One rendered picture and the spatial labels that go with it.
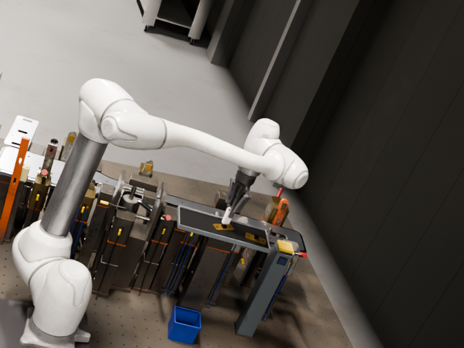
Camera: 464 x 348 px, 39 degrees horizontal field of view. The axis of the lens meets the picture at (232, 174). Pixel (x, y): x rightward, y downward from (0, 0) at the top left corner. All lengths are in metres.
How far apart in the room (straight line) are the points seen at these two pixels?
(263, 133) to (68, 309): 0.87
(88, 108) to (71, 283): 0.55
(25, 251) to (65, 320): 0.28
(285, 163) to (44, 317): 0.93
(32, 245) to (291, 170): 0.89
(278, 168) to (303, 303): 1.14
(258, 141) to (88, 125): 0.60
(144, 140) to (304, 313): 1.46
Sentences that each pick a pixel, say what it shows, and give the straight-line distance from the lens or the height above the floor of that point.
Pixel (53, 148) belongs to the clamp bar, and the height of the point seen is 1.20.
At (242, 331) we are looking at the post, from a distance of 2.82.
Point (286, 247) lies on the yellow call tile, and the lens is 2.60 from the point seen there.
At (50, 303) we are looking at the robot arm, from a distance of 2.20.
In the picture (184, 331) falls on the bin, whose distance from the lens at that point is 2.64.
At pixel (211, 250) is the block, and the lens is 2.55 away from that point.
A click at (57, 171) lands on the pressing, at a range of 2.84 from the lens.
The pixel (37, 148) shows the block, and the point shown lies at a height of 0.98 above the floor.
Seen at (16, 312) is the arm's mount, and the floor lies 0.82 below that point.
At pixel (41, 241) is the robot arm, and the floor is 1.09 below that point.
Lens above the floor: 2.43
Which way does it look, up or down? 25 degrees down
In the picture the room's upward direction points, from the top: 23 degrees clockwise
